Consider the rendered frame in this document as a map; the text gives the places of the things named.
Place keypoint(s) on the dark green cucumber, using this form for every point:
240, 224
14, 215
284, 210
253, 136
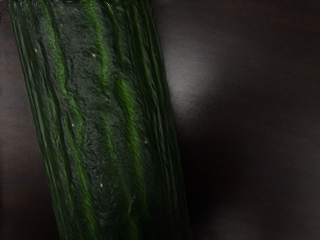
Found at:
100, 130

